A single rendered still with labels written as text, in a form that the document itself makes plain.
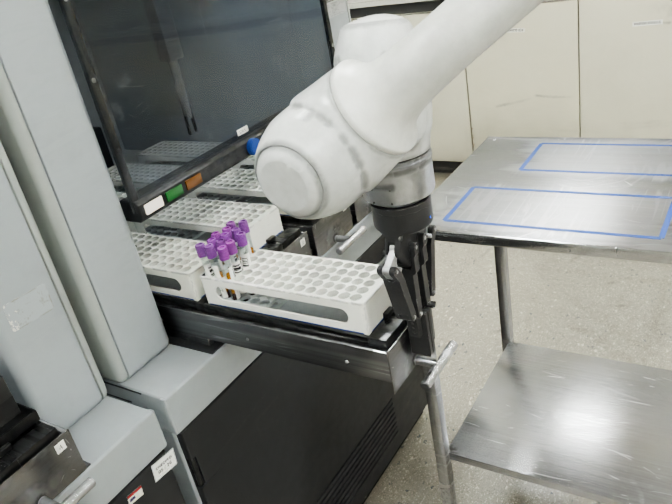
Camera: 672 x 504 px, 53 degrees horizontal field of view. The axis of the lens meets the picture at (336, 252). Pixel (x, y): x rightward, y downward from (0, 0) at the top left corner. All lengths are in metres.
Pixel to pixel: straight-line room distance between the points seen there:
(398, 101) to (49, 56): 0.54
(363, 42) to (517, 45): 2.48
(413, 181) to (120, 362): 0.55
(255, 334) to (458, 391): 1.14
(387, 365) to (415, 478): 0.96
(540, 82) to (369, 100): 2.63
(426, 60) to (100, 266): 0.62
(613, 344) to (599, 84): 1.31
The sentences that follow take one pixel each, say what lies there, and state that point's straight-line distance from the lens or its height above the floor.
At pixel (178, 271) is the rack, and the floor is 0.86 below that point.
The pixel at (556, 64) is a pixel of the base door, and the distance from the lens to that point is 3.16.
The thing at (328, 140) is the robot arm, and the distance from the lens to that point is 0.58.
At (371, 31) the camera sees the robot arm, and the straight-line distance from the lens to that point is 0.73.
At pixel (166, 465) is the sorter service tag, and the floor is 0.64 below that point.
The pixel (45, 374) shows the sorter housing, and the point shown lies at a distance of 1.01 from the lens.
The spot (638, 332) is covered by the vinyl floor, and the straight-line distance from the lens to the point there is 2.29.
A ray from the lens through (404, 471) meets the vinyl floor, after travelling 1.85.
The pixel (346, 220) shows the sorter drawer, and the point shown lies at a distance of 1.36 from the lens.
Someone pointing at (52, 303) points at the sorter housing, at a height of 0.92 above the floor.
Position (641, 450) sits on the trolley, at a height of 0.28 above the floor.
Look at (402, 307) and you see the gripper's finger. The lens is 0.86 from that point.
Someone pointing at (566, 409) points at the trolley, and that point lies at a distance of 1.58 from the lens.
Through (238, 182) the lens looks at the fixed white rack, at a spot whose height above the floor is 0.86.
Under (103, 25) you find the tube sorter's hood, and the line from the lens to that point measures 1.02.
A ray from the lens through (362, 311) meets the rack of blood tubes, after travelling 0.89.
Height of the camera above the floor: 1.33
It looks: 27 degrees down
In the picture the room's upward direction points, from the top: 12 degrees counter-clockwise
